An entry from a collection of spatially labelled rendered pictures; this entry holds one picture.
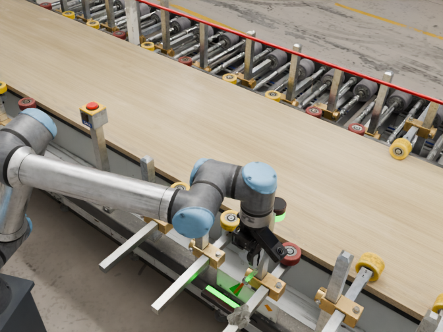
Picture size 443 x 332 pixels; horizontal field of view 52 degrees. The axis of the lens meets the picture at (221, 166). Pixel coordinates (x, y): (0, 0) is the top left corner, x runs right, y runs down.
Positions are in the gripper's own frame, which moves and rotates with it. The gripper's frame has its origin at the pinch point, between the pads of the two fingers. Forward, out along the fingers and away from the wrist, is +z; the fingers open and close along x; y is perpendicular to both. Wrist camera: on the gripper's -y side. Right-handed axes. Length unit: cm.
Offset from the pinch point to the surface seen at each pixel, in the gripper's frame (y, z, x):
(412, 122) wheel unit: -9, 4, -116
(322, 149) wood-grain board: 17, 11, -79
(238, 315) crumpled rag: -1.1, 13.8, 9.5
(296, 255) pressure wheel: -4.4, 10.5, -19.5
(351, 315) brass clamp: -29.6, 4.3, -5.5
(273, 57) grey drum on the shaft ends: 88, 18, -153
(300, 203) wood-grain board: 7.2, 11.2, -43.2
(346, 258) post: -23.1, -15.2, -6.8
